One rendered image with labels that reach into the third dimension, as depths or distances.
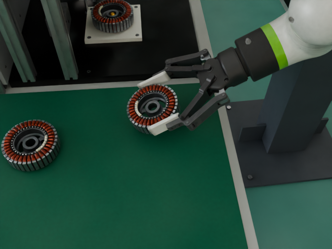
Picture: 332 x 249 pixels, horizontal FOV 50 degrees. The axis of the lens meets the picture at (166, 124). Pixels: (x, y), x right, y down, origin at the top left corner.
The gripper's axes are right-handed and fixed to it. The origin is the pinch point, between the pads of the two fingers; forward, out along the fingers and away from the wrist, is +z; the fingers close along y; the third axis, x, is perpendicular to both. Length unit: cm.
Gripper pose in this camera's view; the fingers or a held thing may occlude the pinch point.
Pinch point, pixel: (153, 105)
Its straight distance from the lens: 76.6
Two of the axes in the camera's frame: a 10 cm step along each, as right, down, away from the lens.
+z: -8.8, 4.1, 2.3
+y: -2.2, -7.9, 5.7
